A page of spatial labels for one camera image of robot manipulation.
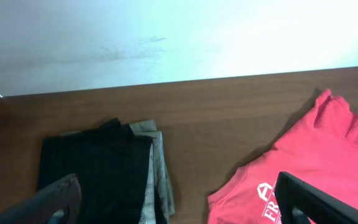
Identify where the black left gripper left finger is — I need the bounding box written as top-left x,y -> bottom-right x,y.
0,174 -> 81,224

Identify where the folded black garment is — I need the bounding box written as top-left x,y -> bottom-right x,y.
37,118 -> 167,224

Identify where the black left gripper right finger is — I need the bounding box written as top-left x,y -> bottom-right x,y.
275,172 -> 358,224

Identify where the folded olive grey garment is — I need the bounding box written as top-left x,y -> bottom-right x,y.
61,119 -> 176,223

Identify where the red orange printed t-shirt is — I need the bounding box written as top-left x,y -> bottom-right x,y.
208,90 -> 358,224

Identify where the folded white patterned garment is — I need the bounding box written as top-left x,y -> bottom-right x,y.
139,145 -> 156,224

